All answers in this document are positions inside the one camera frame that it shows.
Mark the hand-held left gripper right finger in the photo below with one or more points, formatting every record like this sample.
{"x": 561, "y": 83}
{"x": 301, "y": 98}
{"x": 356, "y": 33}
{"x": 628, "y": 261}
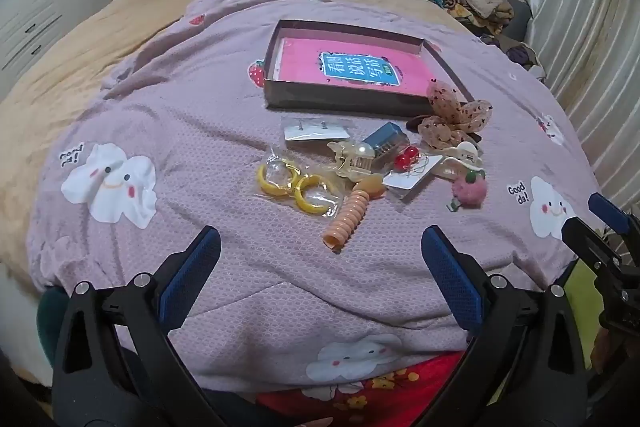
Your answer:
{"x": 452, "y": 277}

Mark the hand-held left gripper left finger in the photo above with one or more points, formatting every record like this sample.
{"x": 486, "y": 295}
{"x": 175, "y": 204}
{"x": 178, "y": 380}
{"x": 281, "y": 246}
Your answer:
{"x": 192, "y": 267}

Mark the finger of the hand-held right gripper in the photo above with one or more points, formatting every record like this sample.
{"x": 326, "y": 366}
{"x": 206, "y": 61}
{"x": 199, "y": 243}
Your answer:
{"x": 607, "y": 209}
{"x": 585, "y": 237}

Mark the beige oval hair clip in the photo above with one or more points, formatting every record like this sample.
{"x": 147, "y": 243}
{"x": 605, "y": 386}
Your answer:
{"x": 372, "y": 184}

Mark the white hair claw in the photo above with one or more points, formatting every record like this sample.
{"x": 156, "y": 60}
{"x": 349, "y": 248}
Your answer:
{"x": 465, "y": 152}

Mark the dotted beige bow scrunchie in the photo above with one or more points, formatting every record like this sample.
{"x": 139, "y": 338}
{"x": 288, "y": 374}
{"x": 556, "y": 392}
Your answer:
{"x": 440, "y": 127}

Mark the earring card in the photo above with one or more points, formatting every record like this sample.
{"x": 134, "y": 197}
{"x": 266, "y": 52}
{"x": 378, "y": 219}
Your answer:
{"x": 315, "y": 133}

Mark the dark cardboard box tray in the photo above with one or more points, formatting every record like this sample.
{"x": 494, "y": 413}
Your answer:
{"x": 325, "y": 99}

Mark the lime green object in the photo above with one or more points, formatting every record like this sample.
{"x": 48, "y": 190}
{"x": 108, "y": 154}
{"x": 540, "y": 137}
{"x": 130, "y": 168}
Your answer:
{"x": 582, "y": 297}

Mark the pink fuzzy peach hair clip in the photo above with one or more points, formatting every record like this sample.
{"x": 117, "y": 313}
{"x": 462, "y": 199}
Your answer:
{"x": 467, "y": 194}

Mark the red cherry earrings on card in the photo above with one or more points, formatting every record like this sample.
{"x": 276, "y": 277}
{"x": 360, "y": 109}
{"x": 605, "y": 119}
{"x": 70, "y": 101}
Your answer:
{"x": 407, "y": 182}

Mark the yellow hoop earrings in bag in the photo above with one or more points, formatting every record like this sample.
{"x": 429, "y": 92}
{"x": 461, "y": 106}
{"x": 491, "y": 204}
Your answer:
{"x": 267, "y": 184}

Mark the red floral clothing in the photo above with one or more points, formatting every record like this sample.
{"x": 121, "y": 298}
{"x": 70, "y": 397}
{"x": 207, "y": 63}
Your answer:
{"x": 400, "y": 387}

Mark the cream hair claw with pearl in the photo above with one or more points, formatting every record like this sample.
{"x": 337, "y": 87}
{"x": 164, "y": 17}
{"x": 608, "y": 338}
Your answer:
{"x": 357, "y": 157}

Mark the blue hair clip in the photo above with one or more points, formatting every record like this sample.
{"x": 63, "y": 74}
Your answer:
{"x": 385, "y": 138}

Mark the teal cloth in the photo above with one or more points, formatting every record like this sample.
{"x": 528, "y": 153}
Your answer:
{"x": 47, "y": 322}

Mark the maroon hair clip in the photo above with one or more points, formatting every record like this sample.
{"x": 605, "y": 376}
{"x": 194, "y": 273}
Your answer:
{"x": 412, "y": 123}

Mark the lilac printed blanket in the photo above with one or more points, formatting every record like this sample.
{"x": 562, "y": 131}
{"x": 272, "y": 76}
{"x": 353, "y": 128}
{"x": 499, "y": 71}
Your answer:
{"x": 200, "y": 107}

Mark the white striped curtain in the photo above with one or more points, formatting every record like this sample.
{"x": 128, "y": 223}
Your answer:
{"x": 575, "y": 7}

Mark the pink book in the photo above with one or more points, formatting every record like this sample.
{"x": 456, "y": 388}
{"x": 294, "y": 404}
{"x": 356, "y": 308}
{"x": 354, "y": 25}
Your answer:
{"x": 300, "y": 62}

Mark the beige bed sheet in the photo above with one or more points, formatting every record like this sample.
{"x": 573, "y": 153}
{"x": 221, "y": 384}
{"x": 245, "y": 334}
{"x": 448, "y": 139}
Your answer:
{"x": 75, "y": 57}

